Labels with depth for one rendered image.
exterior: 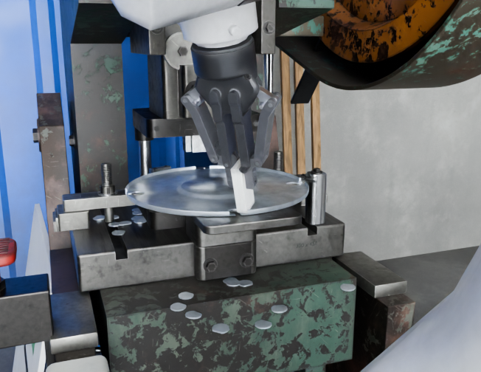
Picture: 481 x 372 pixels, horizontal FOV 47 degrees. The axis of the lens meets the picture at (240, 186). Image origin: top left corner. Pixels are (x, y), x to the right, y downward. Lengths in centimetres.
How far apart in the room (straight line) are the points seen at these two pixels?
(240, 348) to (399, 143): 188
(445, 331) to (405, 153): 242
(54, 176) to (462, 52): 81
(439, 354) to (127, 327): 61
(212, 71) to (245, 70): 4
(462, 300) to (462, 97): 258
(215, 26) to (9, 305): 42
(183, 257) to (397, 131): 185
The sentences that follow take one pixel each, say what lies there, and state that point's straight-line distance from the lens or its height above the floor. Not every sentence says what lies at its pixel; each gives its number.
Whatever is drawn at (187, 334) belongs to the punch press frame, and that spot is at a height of 60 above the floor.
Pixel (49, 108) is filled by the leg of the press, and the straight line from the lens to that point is 126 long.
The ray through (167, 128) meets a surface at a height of 87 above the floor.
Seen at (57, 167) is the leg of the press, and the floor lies 76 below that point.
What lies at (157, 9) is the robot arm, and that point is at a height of 103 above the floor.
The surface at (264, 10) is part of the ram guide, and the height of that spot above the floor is 106.
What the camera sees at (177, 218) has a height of 72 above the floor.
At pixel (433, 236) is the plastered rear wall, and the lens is 288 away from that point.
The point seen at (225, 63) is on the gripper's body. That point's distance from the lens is 63.
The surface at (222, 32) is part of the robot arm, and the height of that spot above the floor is 102.
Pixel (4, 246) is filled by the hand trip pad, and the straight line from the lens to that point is 75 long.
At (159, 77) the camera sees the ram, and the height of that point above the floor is 95.
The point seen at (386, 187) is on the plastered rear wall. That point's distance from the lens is 263.
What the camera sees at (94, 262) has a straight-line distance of 86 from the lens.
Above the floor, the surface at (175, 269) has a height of 66.
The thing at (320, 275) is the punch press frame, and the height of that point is 65.
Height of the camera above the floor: 101
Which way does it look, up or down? 15 degrees down
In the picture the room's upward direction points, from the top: straight up
